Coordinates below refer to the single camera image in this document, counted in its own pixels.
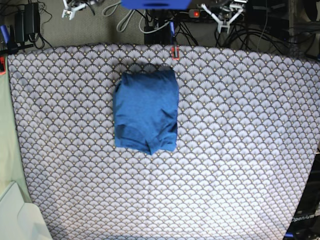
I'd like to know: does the blue long-sleeve T-shirt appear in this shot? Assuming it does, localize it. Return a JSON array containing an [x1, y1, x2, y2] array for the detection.
[[113, 68, 179, 155]]

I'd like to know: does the white bin at corner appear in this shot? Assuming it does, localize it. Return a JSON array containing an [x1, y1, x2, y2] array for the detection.
[[0, 181, 52, 240]]

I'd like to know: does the black power strip red switch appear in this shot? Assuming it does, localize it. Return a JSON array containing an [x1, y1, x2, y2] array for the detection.
[[186, 8, 236, 21]]

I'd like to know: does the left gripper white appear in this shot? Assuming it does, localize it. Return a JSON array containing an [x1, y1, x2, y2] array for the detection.
[[200, 1, 245, 34]]

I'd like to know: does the grey looped cable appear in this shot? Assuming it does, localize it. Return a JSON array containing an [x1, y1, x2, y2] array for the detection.
[[102, 0, 141, 33]]

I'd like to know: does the blue box at top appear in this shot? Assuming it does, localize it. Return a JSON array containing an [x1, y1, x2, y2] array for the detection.
[[121, 0, 191, 10]]

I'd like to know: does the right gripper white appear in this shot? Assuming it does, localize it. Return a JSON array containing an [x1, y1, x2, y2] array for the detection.
[[61, 0, 97, 20]]

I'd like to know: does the black power brick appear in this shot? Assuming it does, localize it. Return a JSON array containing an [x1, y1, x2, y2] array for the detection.
[[14, 2, 41, 44]]

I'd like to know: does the black OpenArm box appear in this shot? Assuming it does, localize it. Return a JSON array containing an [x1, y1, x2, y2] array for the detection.
[[284, 152, 320, 240]]

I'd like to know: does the fan-patterned tablecloth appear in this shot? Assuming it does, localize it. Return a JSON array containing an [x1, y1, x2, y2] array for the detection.
[[8, 43, 320, 240]]

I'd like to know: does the red black table clamp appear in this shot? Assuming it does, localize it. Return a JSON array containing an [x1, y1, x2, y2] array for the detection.
[[170, 45, 180, 60]]

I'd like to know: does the blue handled clamp left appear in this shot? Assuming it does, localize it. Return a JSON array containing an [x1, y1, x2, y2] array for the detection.
[[0, 24, 16, 55]]

